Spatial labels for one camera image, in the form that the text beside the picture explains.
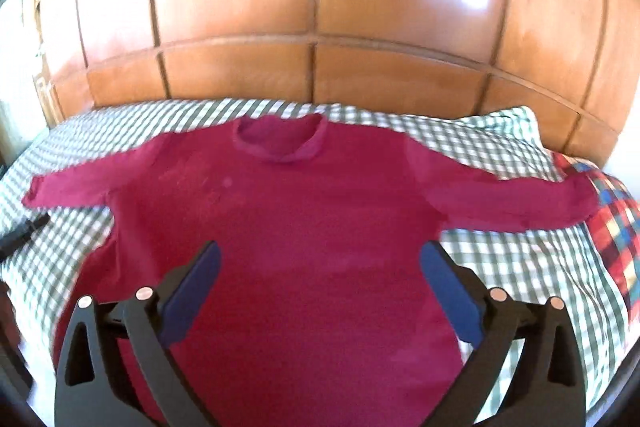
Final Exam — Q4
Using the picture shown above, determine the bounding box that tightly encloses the wooden framed window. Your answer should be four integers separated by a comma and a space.
0, 0, 51, 158

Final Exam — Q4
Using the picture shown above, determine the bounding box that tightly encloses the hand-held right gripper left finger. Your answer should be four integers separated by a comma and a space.
55, 241, 222, 427

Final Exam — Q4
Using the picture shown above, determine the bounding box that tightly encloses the wooden headboard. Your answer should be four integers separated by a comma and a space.
37, 0, 631, 168

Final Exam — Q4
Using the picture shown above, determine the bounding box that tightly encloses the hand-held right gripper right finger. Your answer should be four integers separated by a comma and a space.
420, 241, 586, 427

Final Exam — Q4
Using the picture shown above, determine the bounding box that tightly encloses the green white checkered pillow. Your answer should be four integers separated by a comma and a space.
450, 106, 556, 180

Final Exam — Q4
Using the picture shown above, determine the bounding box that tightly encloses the red long-sleeved sweater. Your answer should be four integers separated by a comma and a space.
22, 114, 601, 427

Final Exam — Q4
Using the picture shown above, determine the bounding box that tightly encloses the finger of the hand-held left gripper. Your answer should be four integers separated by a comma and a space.
0, 214, 51, 258

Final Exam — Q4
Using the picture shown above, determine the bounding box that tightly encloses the green white checkered bed sheet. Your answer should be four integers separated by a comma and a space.
0, 99, 636, 427

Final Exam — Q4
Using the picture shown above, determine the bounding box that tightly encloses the multicolour plaid blanket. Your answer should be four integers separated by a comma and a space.
552, 152, 640, 333

